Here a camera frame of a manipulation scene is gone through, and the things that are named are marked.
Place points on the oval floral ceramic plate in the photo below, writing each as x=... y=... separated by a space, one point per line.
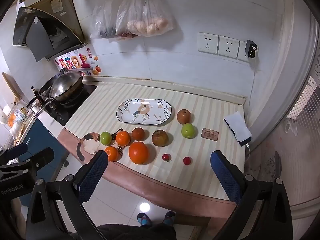
x=145 y=112

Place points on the colourful wall stickers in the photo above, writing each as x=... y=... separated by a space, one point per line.
x=70 y=61

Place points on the cluttered kitchen rack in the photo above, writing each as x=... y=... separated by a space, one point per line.
x=17 y=120

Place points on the black wall charger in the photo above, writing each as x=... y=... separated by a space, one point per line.
x=250 y=48

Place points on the black phone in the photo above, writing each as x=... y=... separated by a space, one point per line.
x=244 y=143

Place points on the clear plastic bag with produce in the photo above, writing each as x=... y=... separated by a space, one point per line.
x=140 y=12

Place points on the person's left forearm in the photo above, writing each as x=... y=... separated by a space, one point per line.
x=18 y=215

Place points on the blue slipper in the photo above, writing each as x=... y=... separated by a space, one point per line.
x=169 y=218
x=144 y=219

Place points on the brown apple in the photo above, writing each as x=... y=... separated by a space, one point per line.
x=160 y=138
x=183 y=117

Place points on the blue cabinet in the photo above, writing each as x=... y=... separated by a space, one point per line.
x=50 y=140

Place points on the clear plastic bag dark contents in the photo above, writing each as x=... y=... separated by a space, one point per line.
x=105 y=17

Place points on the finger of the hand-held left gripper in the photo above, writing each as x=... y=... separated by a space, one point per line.
x=37 y=156
x=15 y=150

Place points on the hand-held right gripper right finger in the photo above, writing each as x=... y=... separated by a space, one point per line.
x=225 y=177

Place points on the white folded cloth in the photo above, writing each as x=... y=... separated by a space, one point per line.
x=237 y=127

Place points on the red cherry tomato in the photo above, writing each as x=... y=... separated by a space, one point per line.
x=166 y=157
x=186 y=160

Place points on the black frying pan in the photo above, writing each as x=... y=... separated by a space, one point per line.
x=46 y=86

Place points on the stainless steel wok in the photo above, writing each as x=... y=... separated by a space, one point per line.
x=66 y=85

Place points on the dark red-orange tangerine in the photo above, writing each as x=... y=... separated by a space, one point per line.
x=138 y=134

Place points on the wooden cutting board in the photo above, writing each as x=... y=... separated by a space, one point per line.
x=12 y=85

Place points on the black cooktop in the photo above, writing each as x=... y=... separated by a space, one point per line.
x=75 y=105

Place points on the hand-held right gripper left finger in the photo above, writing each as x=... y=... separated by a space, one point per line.
x=93 y=175

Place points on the green apple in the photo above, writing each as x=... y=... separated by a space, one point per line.
x=105 y=138
x=188 y=130

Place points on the white wall socket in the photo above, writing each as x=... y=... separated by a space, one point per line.
x=228 y=47
x=241 y=53
x=207 y=43

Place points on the range hood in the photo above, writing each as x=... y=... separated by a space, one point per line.
x=37 y=35

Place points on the brown label patch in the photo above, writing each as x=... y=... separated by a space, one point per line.
x=210 y=133

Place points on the large orange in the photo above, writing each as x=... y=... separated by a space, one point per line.
x=138 y=153

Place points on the small orange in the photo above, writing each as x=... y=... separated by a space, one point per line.
x=112 y=154
x=123 y=138

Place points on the striped tablecloth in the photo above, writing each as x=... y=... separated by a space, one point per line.
x=200 y=172

